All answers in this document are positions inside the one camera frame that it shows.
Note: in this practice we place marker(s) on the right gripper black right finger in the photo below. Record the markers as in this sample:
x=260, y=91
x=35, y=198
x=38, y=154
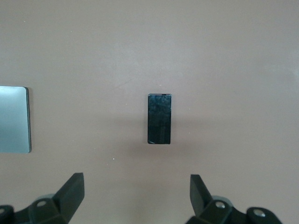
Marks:
x=203, y=205

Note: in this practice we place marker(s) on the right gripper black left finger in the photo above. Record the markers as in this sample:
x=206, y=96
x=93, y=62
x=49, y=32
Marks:
x=67, y=198

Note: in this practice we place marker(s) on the black smartphone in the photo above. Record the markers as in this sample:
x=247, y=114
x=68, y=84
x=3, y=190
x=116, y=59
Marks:
x=160, y=119

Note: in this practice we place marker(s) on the silver closed laptop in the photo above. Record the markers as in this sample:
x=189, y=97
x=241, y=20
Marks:
x=14, y=119

